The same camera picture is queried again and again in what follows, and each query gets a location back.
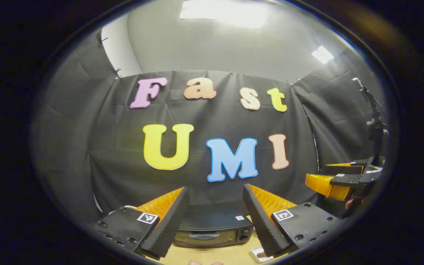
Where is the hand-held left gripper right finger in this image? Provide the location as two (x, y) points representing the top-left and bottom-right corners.
(242, 183), (341, 257)

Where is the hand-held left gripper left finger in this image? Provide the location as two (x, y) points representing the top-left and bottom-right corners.
(93, 186), (190, 258)

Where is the black electric oven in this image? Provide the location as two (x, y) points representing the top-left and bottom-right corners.
(173, 202), (254, 249)

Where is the white ribbed tray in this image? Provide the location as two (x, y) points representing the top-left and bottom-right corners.
(251, 245), (275, 264)

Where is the black backdrop cloth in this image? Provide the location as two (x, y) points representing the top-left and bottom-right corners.
(32, 29), (393, 229)

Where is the small ceiling light panel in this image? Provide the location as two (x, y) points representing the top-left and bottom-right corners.
(311, 46), (335, 65)

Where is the large ceiling light panel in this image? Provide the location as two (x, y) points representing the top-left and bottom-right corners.
(180, 0), (271, 28)

